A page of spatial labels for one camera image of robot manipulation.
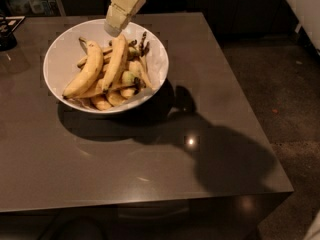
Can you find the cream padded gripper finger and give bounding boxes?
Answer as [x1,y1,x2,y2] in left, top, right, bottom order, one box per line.
[104,0,146,37]

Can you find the large left yellow banana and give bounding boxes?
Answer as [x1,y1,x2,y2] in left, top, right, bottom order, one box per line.
[62,37,103,99]

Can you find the white bowl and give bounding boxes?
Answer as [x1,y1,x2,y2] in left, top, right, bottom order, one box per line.
[43,19,169,115]

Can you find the long lower yellow banana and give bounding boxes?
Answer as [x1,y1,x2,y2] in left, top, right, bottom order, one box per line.
[78,71,145,98]

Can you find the small bottom right banana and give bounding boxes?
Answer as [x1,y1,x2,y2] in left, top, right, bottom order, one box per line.
[120,87,137,99]

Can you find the small banana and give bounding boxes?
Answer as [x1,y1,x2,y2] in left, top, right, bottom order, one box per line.
[91,95,112,111]
[106,91,126,107]
[120,87,137,99]

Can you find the small bottom middle banana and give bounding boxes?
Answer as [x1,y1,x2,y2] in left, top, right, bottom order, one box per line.
[106,91,126,107]

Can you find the small bottom left banana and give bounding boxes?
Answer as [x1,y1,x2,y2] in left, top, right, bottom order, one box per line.
[91,95,112,111]

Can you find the bottles on background shelf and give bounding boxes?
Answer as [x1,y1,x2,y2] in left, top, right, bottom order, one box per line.
[1,0,61,17]

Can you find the dark background cabinet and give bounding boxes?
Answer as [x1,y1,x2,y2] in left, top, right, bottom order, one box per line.
[61,0,298,35]

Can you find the black object at left edge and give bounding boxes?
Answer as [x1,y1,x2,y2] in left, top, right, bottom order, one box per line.
[0,13,25,51]

